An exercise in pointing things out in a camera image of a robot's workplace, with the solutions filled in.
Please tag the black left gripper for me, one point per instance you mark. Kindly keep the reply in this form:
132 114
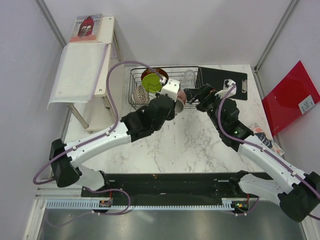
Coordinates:
171 113

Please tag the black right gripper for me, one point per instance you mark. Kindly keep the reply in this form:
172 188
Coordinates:
204 94

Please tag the orange pink mug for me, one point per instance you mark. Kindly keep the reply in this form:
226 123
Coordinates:
180 102

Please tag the clear octagonal glass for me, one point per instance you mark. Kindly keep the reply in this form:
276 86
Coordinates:
189 77

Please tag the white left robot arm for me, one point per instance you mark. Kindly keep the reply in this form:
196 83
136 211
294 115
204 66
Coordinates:
66 159

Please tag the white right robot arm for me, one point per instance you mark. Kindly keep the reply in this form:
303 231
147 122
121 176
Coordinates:
294 191

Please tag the red patterned white bowl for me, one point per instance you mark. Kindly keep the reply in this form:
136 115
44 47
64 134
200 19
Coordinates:
140 96

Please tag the black clipboard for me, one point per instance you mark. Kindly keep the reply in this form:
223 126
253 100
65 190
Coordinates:
217 78

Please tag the lime green plate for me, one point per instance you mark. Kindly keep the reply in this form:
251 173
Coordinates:
151 82

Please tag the dark red patterned bowl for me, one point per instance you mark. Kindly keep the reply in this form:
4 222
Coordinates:
159 70

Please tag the white side shelf table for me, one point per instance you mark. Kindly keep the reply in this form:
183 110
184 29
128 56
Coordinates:
98 114

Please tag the Little Women book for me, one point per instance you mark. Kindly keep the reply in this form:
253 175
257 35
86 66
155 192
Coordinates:
265 139

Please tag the white translucent mat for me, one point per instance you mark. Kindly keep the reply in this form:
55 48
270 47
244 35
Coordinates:
78 72

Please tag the red plastic folder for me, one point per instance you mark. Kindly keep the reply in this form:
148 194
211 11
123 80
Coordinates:
292 97

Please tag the red cover book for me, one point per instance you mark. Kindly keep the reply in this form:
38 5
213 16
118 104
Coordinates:
86 28

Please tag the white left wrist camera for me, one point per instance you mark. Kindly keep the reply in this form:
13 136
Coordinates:
171 89

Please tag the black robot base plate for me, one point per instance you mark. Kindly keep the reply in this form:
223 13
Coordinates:
170 188

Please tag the white slotted cable duct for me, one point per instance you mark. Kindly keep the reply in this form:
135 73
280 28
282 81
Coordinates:
78 204

